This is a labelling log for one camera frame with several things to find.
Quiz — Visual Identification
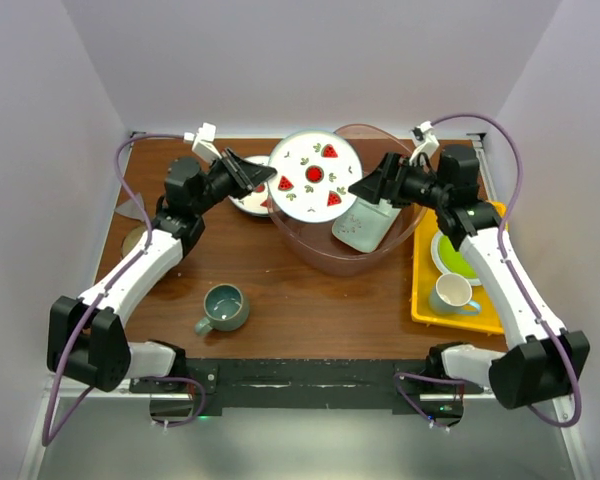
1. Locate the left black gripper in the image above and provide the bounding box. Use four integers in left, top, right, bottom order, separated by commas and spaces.
192, 147, 276, 216

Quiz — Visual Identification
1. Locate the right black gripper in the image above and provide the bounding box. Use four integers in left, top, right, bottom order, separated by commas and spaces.
348, 151, 449, 211

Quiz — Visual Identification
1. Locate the watermelon plate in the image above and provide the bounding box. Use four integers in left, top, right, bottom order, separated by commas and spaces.
268, 130, 363, 224
229, 182, 269, 210

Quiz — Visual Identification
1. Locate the mint green divided tray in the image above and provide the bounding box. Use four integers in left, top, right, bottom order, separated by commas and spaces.
332, 199, 401, 253

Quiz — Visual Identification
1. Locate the pink translucent plastic bin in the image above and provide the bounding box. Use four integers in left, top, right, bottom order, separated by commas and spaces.
268, 123, 425, 276

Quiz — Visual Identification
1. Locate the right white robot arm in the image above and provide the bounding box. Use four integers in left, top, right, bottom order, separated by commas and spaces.
348, 144, 590, 428

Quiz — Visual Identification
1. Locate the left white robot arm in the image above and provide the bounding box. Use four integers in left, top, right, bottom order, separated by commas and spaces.
47, 149, 277, 392

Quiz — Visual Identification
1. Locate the blue floral plate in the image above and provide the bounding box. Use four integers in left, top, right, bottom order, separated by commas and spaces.
231, 198, 269, 218

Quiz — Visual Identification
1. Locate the yellow plastic tray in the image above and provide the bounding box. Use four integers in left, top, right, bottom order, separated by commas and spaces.
411, 210, 504, 335

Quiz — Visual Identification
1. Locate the green plate white rim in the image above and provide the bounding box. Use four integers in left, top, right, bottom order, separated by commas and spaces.
430, 231, 482, 287

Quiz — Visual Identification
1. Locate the grey triangular scraper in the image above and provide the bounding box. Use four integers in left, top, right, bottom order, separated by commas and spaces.
115, 193, 146, 222

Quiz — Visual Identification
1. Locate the cream patterned bowl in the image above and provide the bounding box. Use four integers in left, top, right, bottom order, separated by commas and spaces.
121, 225, 146, 258

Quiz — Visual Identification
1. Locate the teal ceramic mug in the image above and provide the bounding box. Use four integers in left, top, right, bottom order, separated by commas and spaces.
195, 284, 250, 336

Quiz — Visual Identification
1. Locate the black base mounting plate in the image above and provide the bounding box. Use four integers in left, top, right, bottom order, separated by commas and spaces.
130, 358, 476, 420

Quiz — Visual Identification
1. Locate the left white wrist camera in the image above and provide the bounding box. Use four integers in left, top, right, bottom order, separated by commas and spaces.
183, 122, 221, 164

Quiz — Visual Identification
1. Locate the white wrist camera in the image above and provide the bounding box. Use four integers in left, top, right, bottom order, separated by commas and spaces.
409, 121, 439, 166
183, 122, 221, 164

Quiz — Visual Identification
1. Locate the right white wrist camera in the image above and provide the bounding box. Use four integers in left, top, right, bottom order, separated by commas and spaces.
409, 121, 439, 166

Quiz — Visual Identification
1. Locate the white mug blue handle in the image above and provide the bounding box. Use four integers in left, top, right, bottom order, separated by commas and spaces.
428, 273, 482, 316

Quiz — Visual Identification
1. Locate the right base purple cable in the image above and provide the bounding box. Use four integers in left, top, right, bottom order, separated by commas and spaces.
390, 369, 465, 429

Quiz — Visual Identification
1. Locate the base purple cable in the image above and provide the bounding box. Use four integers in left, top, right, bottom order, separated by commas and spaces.
149, 374, 212, 429
390, 369, 465, 429

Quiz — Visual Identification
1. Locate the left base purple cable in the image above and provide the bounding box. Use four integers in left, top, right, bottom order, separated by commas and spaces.
149, 374, 212, 429

